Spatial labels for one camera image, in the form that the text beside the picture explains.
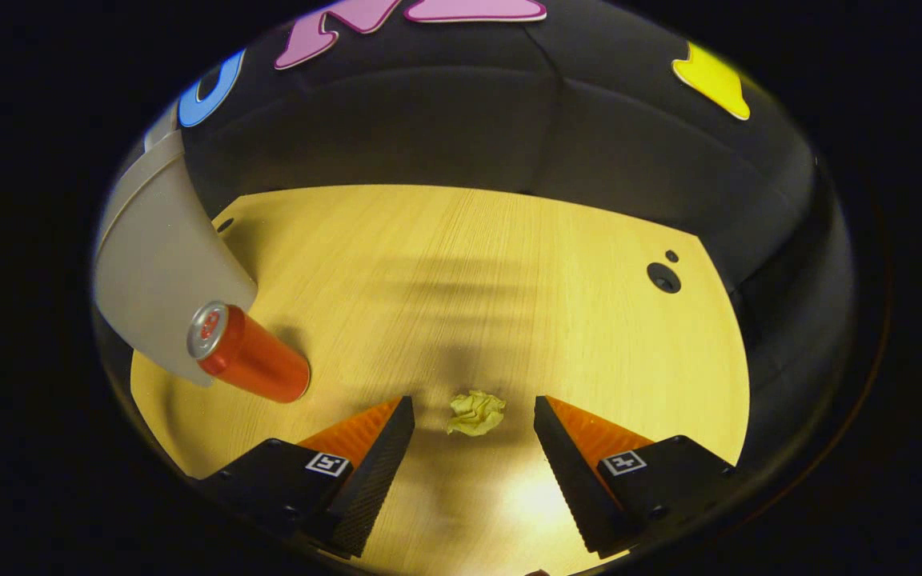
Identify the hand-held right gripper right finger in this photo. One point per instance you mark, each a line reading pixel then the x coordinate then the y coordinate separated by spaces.
pixel 577 480

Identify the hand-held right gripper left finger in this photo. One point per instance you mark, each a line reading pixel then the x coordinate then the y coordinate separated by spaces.
pixel 373 472

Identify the yellow paper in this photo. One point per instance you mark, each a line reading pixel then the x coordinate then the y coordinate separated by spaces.
pixel 475 413

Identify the red pop can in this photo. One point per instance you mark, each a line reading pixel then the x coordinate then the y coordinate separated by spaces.
pixel 257 362

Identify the white desktop garbage bin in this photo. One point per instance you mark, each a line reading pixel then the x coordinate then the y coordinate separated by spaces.
pixel 161 272

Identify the wooden desktop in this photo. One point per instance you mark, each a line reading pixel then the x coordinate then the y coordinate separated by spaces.
pixel 461 288

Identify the black round desk grommet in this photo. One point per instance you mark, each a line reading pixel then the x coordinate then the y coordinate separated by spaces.
pixel 663 278
pixel 225 225

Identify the black backdrop cloth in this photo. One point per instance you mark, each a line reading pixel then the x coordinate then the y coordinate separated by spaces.
pixel 461 120

